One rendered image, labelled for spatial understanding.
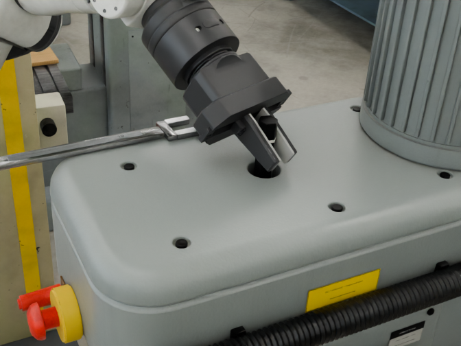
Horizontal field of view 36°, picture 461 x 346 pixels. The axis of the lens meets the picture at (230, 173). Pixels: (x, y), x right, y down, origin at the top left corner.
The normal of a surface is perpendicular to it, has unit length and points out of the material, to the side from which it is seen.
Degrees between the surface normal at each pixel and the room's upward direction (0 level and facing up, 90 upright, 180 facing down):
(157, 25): 72
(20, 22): 99
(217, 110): 52
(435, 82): 90
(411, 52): 90
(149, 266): 9
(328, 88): 0
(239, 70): 31
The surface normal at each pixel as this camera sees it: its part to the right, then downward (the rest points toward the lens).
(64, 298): 0.14, -0.73
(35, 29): 0.58, 0.59
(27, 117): 0.44, 0.50
